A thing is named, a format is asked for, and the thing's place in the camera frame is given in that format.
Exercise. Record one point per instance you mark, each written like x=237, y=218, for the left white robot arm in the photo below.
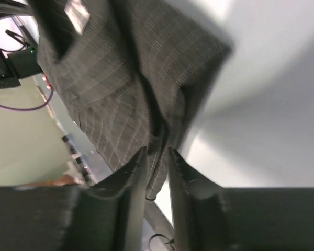
x=16, y=66

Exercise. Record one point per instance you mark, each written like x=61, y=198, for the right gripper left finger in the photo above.
x=106, y=216

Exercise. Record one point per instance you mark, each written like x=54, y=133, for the dark pinstriped long sleeve shirt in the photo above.
x=130, y=73

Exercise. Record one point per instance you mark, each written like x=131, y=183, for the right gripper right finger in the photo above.
x=207, y=216

